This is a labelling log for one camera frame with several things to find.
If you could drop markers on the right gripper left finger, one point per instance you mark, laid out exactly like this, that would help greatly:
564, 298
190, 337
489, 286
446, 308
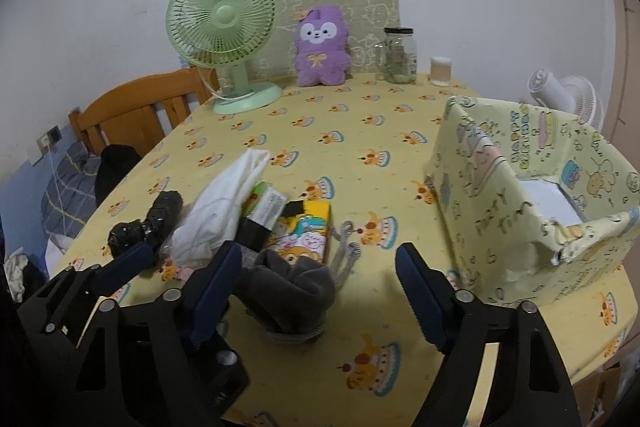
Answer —
185, 373

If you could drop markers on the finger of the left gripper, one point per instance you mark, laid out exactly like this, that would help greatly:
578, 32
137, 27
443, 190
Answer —
54, 318

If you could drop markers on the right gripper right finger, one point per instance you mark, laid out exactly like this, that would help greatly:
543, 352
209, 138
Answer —
530, 386

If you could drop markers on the black plastic bag roll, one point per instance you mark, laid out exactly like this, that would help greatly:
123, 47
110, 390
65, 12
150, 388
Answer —
158, 223

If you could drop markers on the white plastic bag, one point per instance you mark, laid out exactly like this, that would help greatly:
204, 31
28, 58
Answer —
215, 215

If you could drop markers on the green tissue pack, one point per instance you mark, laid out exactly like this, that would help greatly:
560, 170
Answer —
259, 215

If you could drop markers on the yellow cartoon tissue pack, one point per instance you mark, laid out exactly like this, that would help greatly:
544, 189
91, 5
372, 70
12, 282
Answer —
301, 230

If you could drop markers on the white clothes on bed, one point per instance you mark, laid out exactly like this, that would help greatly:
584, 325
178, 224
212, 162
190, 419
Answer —
14, 266

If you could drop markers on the blue plaid bedding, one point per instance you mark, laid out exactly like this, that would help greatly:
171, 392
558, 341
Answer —
69, 200

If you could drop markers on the grey folded socks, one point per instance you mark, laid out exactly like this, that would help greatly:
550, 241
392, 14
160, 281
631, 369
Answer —
291, 300

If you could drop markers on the yellow paper-wrapped box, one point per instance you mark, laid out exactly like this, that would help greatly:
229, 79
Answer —
536, 203

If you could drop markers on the yellow cake-print tablecloth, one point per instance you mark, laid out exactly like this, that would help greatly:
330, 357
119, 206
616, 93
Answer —
364, 147

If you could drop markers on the white standing fan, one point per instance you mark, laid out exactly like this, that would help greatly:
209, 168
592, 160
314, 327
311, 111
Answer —
571, 94

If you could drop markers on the cotton swab container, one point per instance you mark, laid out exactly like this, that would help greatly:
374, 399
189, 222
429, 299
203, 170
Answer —
440, 73

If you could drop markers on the green desk fan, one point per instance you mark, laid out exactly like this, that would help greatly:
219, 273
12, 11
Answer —
214, 34

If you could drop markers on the purple plush bunny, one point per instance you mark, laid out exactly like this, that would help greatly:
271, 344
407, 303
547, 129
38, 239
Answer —
321, 47

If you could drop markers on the glass jar black lid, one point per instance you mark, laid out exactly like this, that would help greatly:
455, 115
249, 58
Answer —
396, 56

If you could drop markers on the beige patterned cardboard panel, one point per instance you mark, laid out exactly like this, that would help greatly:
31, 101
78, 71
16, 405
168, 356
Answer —
365, 19

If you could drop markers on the wall power socket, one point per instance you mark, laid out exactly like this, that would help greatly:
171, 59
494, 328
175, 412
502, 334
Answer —
49, 139

